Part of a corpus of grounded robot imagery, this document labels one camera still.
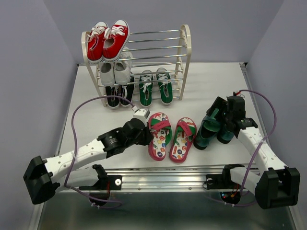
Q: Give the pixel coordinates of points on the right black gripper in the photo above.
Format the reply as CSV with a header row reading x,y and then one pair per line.
x,y
219,103

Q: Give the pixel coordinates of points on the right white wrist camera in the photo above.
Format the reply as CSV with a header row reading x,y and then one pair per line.
x,y
239,94

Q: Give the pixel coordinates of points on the right white sneaker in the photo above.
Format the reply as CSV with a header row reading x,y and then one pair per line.
x,y
122,68

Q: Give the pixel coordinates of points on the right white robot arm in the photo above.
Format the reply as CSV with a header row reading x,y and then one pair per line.
x,y
276,185

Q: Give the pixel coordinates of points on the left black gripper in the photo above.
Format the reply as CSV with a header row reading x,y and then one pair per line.
x,y
148,136

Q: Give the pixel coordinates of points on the pink kids sandal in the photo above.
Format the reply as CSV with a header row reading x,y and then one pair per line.
x,y
161,131
184,136

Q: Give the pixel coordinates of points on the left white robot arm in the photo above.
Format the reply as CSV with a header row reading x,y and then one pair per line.
x,y
103,147

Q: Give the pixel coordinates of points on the cream shoe shelf with rods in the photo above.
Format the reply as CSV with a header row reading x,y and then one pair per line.
x,y
151,50

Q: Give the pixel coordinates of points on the left red canvas sneaker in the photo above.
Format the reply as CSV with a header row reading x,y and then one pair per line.
x,y
95,42

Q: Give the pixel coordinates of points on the right red canvas sneaker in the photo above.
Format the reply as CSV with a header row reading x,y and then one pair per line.
x,y
116,38

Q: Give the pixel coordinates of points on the left white sneaker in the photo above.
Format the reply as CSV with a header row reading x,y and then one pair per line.
x,y
107,77

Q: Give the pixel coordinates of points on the left black sneaker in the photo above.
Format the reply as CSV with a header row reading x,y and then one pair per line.
x,y
112,102

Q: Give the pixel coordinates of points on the white sneaker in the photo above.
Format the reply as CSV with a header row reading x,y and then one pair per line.
x,y
122,68
107,77

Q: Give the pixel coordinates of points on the red canvas sneaker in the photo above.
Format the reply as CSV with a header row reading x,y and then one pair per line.
x,y
116,38
95,42

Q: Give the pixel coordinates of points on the green canvas sneaker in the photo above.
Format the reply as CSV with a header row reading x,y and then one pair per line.
x,y
165,86
145,88

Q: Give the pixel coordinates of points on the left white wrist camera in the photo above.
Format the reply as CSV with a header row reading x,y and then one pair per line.
x,y
141,114

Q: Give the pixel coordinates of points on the right black sneaker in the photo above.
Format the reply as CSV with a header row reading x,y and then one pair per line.
x,y
126,91

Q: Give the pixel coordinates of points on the aluminium mounting rail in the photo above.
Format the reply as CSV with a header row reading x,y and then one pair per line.
x,y
146,180

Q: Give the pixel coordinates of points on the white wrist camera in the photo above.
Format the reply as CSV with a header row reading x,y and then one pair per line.
x,y
141,114
239,94

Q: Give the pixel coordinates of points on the black sneaker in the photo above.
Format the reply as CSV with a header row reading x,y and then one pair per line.
x,y
112,102
126,91

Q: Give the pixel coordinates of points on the green metallic loafer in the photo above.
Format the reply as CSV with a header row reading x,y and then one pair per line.
x,y
227,132
210,126

